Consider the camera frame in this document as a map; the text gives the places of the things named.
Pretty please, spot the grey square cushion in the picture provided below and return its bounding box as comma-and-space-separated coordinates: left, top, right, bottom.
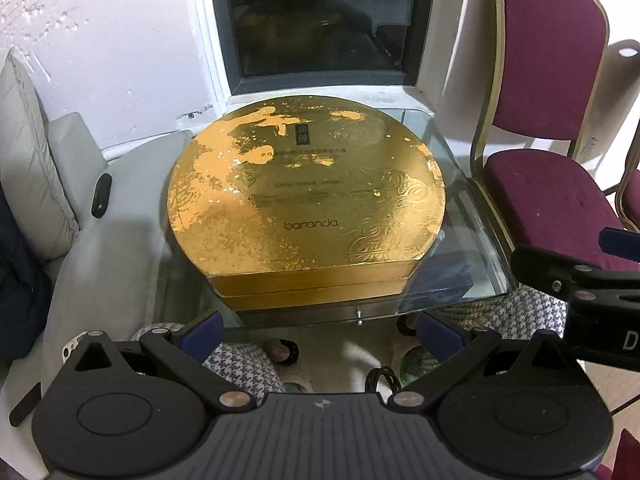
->
47, 112, 108, 211

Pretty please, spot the houndstooth patterned cloth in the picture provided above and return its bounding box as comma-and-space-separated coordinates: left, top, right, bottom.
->
135, 287, 568, 396

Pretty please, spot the gold round gift box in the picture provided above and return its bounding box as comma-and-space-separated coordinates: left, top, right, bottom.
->
209, 260, 418, 312

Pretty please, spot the black remote control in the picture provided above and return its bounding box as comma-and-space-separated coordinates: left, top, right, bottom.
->
91, 173, 113, 218

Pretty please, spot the black flat strip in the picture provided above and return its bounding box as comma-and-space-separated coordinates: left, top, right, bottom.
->
9, 381, 42, 427

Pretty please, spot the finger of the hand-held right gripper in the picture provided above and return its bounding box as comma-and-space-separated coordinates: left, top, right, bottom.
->
510, 244, 640, 306
599, 227, 640, 258

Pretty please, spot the glass desktop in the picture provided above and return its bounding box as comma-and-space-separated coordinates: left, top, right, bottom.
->
147, 107, 512, 333

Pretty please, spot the dark blue cloth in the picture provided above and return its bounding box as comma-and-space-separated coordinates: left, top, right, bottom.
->
0, 195, 53, 361

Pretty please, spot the dark round container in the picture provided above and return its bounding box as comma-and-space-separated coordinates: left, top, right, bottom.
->
265, 339, 300, 367

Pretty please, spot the green round object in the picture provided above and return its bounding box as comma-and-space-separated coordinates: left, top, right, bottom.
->
400, 350, 436, 388

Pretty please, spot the grey sofa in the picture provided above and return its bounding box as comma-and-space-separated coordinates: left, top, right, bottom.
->
0, 112, 193, 411

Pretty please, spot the gold round box lid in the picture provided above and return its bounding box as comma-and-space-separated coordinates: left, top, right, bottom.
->
165, 99, 446, 278

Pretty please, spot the black cable loop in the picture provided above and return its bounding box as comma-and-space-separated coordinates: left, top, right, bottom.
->
364, 367, 401, 392

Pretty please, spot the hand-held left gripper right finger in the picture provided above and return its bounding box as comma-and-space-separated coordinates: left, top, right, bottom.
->
391, 310, 576, 408

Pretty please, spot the pale ribbed cushion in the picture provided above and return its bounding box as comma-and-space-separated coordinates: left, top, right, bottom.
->
0, 47, 81, 263

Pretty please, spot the maroon padded banquet chair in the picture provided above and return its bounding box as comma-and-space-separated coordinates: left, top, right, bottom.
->
607, 125, 640, 233
470, 0, 640, 271

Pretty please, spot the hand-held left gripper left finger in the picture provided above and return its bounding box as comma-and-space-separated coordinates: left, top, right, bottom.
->
59, 310, 253, 408

